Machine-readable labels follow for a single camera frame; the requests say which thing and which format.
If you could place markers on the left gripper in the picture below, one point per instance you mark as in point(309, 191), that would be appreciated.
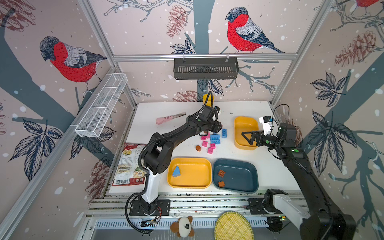
point(217, 128)

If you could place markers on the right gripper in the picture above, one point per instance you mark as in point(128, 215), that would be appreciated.
point(255, 135)

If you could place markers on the blue lego brick slanted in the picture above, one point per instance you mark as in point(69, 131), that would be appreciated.
point(176, 172)

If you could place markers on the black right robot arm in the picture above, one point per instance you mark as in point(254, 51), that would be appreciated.
point(324, 220)

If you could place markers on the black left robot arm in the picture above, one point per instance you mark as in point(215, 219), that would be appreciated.
point(155, 158)

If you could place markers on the yellow plastic goblet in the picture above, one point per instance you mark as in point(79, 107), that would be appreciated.
point(208, 100)

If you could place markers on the large blue lego brick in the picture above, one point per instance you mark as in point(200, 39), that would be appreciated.
point(215, 139)

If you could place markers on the dark teal tray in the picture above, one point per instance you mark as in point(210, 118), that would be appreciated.
point(240, 176)

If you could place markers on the black hanging basket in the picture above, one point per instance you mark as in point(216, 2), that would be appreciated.
point(206, 69)

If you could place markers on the yellow tray front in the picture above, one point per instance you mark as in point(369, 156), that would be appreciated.
point(196, 173)

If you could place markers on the woven bamboo plate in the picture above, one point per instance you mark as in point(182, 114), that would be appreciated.
point(233, 226)

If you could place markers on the red snack bag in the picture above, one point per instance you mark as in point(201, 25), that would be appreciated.
point(128, 172)

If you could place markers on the plush toy dog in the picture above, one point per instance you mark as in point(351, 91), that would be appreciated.
point(183, 227)

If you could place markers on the white wire mesh basket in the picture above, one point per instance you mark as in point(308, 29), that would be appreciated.
point(98, 113)

